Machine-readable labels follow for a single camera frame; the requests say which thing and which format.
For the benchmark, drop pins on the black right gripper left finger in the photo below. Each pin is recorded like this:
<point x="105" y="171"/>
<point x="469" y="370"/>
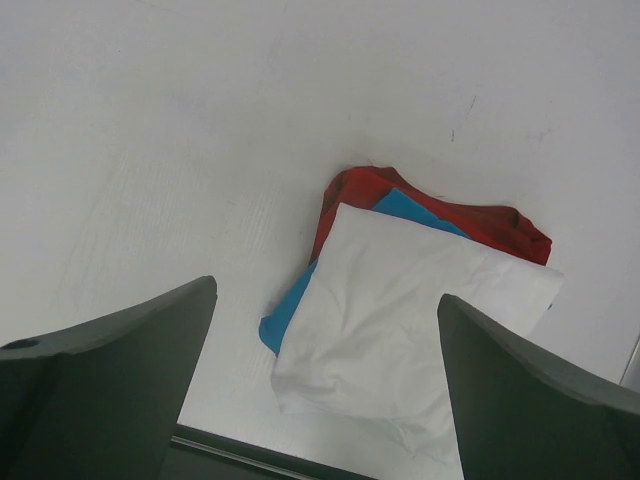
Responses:
<point x="100" y="400"/>

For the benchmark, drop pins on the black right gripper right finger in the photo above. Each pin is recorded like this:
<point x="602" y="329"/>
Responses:
<point x="522" y="412"/>

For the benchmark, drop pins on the white t shirt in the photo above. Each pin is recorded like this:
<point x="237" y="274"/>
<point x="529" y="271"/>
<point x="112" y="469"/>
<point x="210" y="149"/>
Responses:
<point x="409" y="398"/>

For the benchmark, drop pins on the red t shirt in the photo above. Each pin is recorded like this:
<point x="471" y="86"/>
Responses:
<point x="499" y="227"/>

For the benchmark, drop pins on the blue t shirt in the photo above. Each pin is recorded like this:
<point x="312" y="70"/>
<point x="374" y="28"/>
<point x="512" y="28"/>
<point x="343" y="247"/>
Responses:
<point x="285" y="320"/>

